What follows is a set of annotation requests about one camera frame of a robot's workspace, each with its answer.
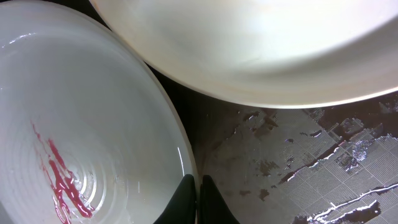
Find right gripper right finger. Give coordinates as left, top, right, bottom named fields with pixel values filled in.
left=200, top=175, right=239, bottom=224

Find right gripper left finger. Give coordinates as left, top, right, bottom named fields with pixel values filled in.
left=154, top=174, right=197, bottom=224

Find white plate front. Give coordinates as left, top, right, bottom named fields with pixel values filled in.
left=1, top=1, right=197, bottom=223

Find white plate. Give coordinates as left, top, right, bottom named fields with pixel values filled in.
left=91, top=0, right=397, bottom=109
left=1, top=1, right=197, bottom=223

